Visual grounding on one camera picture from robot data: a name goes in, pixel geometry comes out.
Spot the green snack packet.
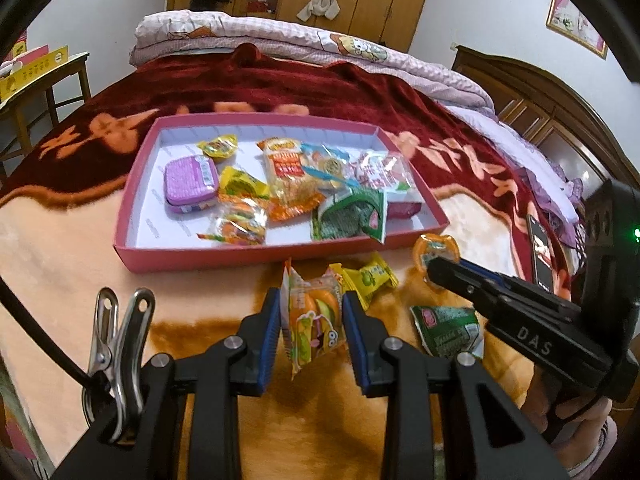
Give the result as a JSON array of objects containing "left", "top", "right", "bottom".
[
  {"left": 311, "top": 188, "right": 387, "bottom": 244},
  {"left": 409, "top": 306, "right": 485, "bottom": 360}
]

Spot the yellow green candy packet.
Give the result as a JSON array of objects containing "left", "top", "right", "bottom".
[{"left": 329, "top": 252, "right": 399, "bottom": 311}]

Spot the yellow jelly cup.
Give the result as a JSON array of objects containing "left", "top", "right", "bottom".
[{"left": 412, "top": 233, "right": 460, "bottom": 292}]

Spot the burger gummy packet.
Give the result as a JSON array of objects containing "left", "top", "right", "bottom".
[{"left": 280, "top": 260, "right": 346, "bottom": 378}]

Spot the small snack packet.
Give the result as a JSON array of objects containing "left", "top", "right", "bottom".
[{"left": 196, "top": 198, "right": 268, "bottom": 246}]

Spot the orange rice cracker packet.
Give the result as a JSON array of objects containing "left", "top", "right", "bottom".
[{"left": 257, "top": 138, "right": 324, "bottom": 222}]

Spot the blue clear biscuit packet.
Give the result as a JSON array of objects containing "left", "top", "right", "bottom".
[{"left": 300, "top": 143, "right": 359, "bottom": 193}]

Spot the orange jelly cup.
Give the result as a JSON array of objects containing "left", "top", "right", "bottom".
[{"left": 198, "top": 134, "right": 239, "bottom": 162}]

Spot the person's right hand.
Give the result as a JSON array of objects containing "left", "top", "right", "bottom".
[{"left": 521, "top": 366, "right": 613, "bottom": 448}]

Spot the black smartphone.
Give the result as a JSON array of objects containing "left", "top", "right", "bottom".
[{"left": 526, "top": 214, "right": 553, "bottom": 292}]

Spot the metal clip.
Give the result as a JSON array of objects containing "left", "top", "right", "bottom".
[{"left": 81, "top": 287, "right": 155, "bottom": 444}]

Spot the pink sausage snack packet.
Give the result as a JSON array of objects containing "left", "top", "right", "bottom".
[{"left": 354, "top": 151, "right": 424, "bottom": 219}]

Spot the wooden headboard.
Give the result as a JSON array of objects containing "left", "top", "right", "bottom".
[{"left": 452, "top": 46, "right": 639, "bottom": 196}]

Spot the pink cardboard tray box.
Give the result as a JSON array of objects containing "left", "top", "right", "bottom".
[{"left": 114, "top": 113, "right": 448, "bottom": 273}]

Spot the purple candy tin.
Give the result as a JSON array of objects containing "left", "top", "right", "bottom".
[{"left": 164, "top": 155, "right": 219, "bottom": 214}]

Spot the wooden side table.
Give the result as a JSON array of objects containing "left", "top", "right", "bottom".
[{"left": 1, "top": 52, "right": 91, "bottom": 184}]

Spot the white cloth on wardrobe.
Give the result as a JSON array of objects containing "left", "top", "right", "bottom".
[{"left": 296, "top": 0, "right": 341, "bottom": 22}]

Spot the yellow box on table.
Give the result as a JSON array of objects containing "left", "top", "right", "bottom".
[{"left": 1, "top": 46, "right": 70, "bottom": 102}]

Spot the black cable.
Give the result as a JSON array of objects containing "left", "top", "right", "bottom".
[{"left": 0, "top": 276, "right": 101, "bottom": 396}]

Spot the framed wall picture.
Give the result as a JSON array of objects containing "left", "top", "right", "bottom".
[{"left": 546, "top": 0, "right": 608, "bottom": 60}]

